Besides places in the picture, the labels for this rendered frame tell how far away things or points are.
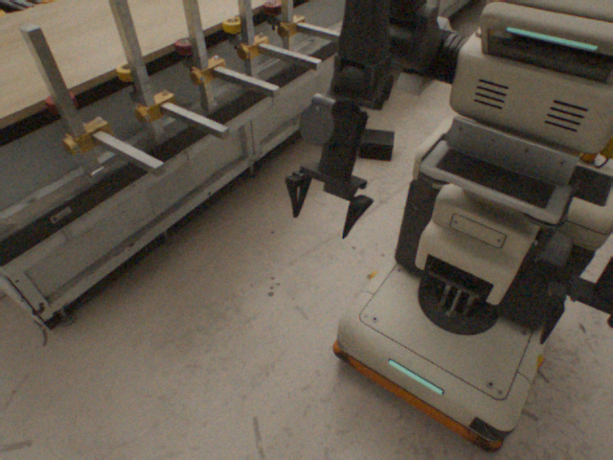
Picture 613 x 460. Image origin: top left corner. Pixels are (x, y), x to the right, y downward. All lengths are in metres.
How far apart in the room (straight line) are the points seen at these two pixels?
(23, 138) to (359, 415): 1.42
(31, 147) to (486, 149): 1.32
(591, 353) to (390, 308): 0.88
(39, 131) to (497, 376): 1.61
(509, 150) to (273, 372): 1.19
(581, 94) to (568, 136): 0.08
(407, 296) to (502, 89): 0.91
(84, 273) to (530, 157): 1.66
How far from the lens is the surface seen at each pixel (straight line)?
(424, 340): 1.47
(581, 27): 0.71
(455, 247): 1.02
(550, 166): 0.85
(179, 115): 1.46
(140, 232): 2.03
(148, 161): 1.23
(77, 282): 1.94
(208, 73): 1.64
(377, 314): 1.49
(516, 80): 0.81
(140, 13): 2.08
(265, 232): 2.13
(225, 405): 1.66
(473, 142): 0.86
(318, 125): 0.61
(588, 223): 1.25
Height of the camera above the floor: 1.51
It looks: 46 degrees down
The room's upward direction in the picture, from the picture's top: straight up
